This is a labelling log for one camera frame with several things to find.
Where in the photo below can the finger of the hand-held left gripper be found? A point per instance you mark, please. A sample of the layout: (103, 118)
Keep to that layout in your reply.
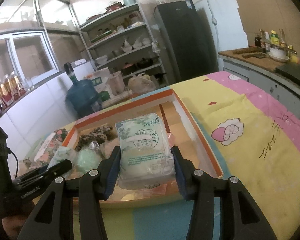
(32, 180)
(61, 167)

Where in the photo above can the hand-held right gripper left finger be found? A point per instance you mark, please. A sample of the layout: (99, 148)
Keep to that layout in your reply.
(112, 177)

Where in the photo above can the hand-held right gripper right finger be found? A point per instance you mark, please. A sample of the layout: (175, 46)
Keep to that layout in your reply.
(182, 182)

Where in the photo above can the green floral tissue pack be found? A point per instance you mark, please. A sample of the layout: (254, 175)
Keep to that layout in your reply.
(60, 157)
(145, 150)

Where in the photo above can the mint green bagged sponge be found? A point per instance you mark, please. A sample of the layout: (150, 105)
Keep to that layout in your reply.
(88, 160)

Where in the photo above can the beige plush toy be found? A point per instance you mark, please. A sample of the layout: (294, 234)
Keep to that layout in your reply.
(108, 148)

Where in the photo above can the leopard print plush bear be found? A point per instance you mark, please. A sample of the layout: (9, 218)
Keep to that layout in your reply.
(95, 135)

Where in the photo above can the shallow orange cardboard box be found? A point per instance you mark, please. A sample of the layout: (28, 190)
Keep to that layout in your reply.
(195, 130)

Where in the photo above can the person's left hand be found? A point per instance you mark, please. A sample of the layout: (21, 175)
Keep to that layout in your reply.
(12, 227)

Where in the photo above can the floral tissue box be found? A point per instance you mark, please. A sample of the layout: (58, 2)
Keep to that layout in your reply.
(50, 145)

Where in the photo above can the blue water jug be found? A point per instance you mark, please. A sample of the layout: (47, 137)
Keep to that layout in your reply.
(81, 95)

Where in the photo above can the striped cartoon bedsheet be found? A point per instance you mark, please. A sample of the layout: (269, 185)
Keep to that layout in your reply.
(240, 130)

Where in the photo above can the long noodle package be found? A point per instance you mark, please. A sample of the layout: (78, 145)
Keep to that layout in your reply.
(117, 98)

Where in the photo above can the clear drinking glass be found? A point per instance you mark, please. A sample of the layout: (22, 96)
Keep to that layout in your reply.
(30, 83)

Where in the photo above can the translucent plastic tub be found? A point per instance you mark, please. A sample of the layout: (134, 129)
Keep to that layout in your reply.
(116, 82)

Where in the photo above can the white flour sack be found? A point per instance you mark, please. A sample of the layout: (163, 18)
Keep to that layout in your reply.
(100, 80)

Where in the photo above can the plastic bag of vegetables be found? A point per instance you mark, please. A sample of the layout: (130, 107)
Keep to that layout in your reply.
(141, 85)

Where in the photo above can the black water pump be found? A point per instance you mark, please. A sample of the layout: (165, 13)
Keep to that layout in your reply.
(69, 70)

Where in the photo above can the pot with red lid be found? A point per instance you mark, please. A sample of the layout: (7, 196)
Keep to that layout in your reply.
(128, 67)

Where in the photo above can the white ceramic bowl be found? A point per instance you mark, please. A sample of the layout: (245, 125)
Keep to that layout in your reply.
(101, 59)

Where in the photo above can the aluminium sliding window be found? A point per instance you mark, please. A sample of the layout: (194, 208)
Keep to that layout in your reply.
(27, 52)

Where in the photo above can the black wok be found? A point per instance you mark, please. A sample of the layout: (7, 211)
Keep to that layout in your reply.
(145, 62)

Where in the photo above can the grey kitchen counter cabinet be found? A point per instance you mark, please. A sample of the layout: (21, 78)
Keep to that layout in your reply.
(265, 85)

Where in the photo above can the green tray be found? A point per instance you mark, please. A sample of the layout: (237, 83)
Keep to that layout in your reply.
(101, 37)

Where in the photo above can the dark grey refrigerator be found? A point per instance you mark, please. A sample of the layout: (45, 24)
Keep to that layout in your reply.
(185, 42)

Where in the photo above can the kitchen cleaver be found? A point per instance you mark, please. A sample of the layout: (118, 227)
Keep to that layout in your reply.
(255, 55)

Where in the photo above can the black induction cooker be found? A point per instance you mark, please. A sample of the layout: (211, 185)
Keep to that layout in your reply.
(290, 73)

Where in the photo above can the grey metal shelf rack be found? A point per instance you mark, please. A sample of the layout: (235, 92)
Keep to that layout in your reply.
(110, 17)

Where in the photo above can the dark sauce bottle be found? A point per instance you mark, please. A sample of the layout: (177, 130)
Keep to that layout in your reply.
(258, 42)

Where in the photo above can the white enamel bowl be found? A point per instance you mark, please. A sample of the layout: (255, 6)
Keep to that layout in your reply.
(278, 55)

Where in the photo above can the white condiment bottle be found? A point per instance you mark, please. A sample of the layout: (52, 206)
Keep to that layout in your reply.
(266, 40)

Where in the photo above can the red pan with glass lid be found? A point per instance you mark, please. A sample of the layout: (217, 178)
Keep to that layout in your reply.
(114, 6)

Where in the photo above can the yellow label bottle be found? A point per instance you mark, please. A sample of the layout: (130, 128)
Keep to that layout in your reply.
(274, 38)

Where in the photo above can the clear amber bottle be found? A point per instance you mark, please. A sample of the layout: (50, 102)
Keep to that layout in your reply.
(281, 38)

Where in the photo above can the white wall outlet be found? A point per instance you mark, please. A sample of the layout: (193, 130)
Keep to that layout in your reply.
(215, 21)

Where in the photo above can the cardboard wall sheet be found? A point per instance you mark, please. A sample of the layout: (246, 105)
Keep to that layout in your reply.
(270, 10)

